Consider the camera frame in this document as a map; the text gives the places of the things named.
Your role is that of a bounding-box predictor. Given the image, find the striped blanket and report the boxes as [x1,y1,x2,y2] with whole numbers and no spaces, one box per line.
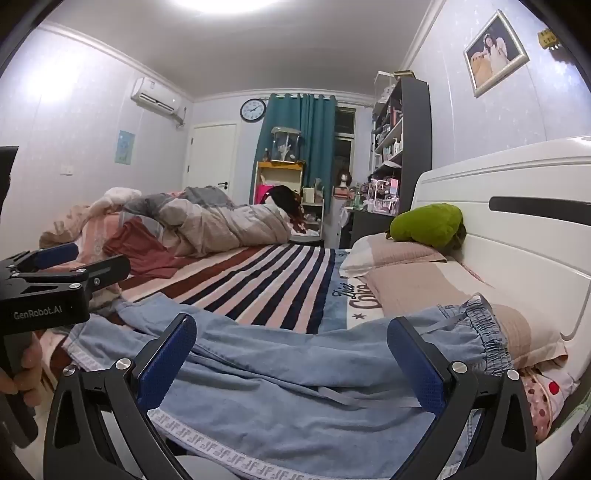
[37,244,402,337]

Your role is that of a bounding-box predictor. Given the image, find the large pink beige pillow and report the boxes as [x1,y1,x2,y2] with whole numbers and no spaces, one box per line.
[365,261,568,370]

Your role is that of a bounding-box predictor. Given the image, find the red cloth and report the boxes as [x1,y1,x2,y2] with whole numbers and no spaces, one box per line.
[102,216,185,280]

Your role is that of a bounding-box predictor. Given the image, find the white door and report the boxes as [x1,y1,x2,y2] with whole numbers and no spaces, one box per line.
[187,122,238,204]

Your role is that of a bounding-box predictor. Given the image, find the grey beige quilt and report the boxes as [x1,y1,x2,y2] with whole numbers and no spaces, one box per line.
[121,185,293,258]

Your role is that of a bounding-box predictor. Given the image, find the green plush toy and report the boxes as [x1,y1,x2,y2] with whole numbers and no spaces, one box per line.
[387,203,467,254]

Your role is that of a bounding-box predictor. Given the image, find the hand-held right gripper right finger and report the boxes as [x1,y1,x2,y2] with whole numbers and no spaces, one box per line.
[387,316,539,480]

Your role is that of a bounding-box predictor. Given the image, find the small wall poster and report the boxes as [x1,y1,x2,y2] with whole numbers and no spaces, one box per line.
[115,130,136,165]

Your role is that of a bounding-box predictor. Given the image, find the polka dot bed sheet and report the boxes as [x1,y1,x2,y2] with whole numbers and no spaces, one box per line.
[522,364,580,441]

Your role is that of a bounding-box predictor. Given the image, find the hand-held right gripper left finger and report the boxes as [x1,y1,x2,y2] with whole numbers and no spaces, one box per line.
[44,313,198,480]

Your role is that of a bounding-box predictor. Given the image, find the framed photo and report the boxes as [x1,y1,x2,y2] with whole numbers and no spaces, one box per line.
[463,9,530,97]

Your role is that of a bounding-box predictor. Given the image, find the window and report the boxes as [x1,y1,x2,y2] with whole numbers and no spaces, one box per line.
[333,105,357,185]

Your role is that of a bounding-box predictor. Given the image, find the white air conditioner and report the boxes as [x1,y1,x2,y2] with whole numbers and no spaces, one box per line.
[130,77,182,116]

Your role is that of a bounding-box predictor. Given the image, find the dark grey bookshelf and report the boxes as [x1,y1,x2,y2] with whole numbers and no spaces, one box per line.
[369,71,432,217]

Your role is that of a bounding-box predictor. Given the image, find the dark desk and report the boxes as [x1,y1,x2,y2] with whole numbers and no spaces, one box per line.
[344,205,402,250]

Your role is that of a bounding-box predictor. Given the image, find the glass display case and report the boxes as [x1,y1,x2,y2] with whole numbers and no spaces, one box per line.
[271,126,302,163]

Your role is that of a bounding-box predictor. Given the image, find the white bed headboard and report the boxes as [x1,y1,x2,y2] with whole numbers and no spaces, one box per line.
[411,136,591,462]

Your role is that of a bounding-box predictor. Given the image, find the yellow shelf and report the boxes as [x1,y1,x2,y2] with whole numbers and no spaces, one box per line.
[255,161,305,206]

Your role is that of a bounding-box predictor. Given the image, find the clear display box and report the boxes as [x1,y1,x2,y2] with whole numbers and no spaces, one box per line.
[375,71,398,104]

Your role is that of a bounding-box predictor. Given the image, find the pink floral blanket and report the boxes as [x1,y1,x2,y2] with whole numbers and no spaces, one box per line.
[76,215,139,278]

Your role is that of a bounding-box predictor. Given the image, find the black plush toy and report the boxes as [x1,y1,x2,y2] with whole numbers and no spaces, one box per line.
[265,185,303,232]

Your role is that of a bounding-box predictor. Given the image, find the teal curtain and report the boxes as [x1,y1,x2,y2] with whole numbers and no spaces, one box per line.
[255,93,338,217]

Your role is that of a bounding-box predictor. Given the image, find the pale pink plush toy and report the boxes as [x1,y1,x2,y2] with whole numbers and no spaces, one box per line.
[90,187,141,217]

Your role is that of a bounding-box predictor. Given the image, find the small white rack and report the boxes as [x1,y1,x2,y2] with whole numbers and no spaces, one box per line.
[302,187,326,241]

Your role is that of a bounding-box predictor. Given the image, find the light blue pants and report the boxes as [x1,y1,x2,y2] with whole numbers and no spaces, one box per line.
[69,295,513,480]

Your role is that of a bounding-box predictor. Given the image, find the round wall clock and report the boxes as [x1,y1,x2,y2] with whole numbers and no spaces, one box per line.
[240,98,267,123]

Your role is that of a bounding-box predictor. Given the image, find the person's left hand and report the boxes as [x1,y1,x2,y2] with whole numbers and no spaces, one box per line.
[0,344,44,395]

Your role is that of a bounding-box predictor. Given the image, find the small pink white pillow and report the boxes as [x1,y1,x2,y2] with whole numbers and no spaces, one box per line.
[339,233,448,278]

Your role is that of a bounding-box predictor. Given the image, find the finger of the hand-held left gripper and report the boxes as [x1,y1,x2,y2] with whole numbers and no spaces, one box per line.
[0,243,80,274]
[9,255,131,296]

